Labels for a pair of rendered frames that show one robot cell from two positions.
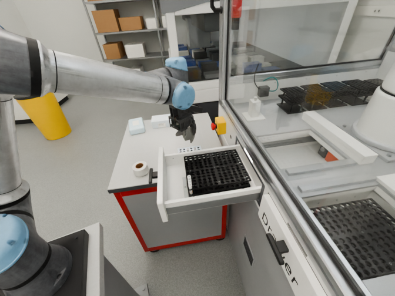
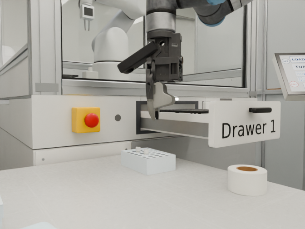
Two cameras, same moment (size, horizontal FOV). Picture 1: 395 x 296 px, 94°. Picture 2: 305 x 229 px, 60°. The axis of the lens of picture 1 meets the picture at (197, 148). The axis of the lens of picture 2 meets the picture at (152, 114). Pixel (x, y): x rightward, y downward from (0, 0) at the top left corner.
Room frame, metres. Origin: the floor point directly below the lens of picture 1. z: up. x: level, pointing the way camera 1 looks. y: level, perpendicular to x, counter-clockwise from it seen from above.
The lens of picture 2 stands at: (1.05, 0.62, 0.93)
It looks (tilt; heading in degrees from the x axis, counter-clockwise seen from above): 3 degrees down; 240
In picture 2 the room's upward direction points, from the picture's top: straight up
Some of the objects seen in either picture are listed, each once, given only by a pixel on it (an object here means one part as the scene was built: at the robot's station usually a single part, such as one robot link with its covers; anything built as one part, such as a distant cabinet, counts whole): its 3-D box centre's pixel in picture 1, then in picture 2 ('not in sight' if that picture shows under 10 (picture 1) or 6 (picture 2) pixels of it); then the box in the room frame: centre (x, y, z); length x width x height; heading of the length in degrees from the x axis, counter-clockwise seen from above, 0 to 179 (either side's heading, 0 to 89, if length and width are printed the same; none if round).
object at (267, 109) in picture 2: (154, 175); (257, 110); (0.48, 0.17, 0.91); 0.07 x 0.04 x 0.01; 6
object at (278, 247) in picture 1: (279, 247); not in sight; (0.20, -0.18, 0.91); 0.07 x 0.04 x 0.01; 6
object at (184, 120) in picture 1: (181, 114); (163, 58); (0.70, 0.06, 1.03); 0.09 x 0.08 x 0.12; 136
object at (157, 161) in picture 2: (190, 154); (147, 160); (0.73, 0.04, 0.78); 0.12 x 0.08 x 0.04; 95
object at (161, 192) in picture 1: (163, 180); (248, 121); (0.48, 0.14, 0.87); 0.29 x 0.02 x 0.11; 6
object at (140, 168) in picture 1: (140, 168); (246, 179); (0.65, 0.28, 0.78); 0.07 x 0.07 x 0.04
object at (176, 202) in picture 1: (216, 173); (193, 120); (0.50, -0.07, 0.86); 0.40 x 0.26 x 0.06; 96
